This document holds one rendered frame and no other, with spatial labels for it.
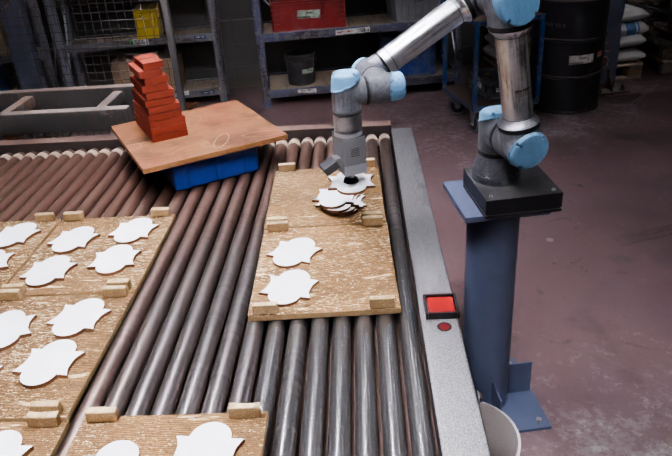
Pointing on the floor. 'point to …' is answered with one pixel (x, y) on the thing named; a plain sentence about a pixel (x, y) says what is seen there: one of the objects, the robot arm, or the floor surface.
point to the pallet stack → (656, 50)
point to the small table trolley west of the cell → (461, 96)
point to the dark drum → (570, 49)
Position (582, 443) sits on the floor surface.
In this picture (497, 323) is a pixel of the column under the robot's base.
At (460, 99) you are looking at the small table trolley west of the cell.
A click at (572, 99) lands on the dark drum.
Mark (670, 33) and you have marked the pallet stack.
